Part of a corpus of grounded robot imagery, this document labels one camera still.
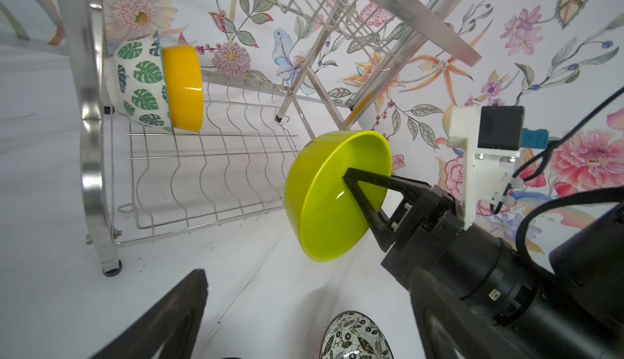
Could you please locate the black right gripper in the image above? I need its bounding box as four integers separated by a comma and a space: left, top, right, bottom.
343, 168, 551, 327

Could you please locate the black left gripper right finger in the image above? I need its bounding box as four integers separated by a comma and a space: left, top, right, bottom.
410, 268, 526, 358

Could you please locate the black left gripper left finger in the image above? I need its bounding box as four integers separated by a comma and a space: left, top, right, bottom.
94, 269, 208, 358

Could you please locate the lime green bowl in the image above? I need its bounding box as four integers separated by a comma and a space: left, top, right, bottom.
284, 131, 393, 263

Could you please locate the green leaf pattern bowl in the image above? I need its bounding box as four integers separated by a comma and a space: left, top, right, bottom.
104, 32, 173, 135

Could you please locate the yellow bowl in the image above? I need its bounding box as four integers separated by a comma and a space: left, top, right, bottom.
162, 45, 204, 133

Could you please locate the black white speckled bowl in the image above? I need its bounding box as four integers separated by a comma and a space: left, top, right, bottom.
317, 310, 394, 359

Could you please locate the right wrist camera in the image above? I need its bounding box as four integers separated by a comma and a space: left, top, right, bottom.
448, 106, 549, 229

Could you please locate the chrome wire dish rack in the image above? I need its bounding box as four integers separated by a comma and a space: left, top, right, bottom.
57, 0, 461, 276

